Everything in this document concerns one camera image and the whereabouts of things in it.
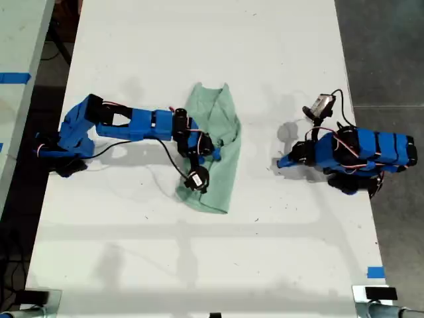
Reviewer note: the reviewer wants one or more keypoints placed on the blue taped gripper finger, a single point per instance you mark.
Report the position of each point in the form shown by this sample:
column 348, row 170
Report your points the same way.
column 217, row 154
column 221, row 143
column 289, row 164
column 287, row 159

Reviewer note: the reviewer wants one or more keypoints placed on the pale green t-shirt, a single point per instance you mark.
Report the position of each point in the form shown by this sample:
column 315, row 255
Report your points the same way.
column 220, row 185

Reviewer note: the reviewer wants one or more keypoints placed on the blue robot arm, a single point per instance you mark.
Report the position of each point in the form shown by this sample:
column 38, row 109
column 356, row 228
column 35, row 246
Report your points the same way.
column 381, row 149
column 139, row 124

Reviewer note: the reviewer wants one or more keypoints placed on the short blue tape strip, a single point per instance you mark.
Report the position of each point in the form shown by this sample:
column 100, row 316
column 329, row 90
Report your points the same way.
column 376, row 272

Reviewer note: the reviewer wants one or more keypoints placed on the small black box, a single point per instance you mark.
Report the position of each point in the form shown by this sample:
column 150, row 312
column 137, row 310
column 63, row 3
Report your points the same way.
column 31, row 296
column 381, row 293

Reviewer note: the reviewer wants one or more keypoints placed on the small black clamp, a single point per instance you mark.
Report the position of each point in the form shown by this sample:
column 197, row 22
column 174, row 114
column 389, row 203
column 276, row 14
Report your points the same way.
column 215, row 315

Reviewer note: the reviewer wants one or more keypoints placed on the grey metal pole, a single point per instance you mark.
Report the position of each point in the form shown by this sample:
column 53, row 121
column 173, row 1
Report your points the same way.
column 20, row 313
column 381, row 311

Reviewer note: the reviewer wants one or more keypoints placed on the long blue tape strip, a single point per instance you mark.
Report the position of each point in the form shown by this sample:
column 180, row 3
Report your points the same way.
column 15, row 77

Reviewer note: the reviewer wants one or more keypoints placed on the pale side table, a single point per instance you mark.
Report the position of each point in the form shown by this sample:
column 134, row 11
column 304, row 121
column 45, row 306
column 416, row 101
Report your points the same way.
column 16, row 39

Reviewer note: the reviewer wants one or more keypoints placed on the black camera stalk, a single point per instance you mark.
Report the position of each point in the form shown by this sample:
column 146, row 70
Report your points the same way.
column 194, row 162
column 316, row 130

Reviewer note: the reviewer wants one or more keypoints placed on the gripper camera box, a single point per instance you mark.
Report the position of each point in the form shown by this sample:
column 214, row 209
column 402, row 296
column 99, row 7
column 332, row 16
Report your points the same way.
column 319, row 105
column 197, row 180

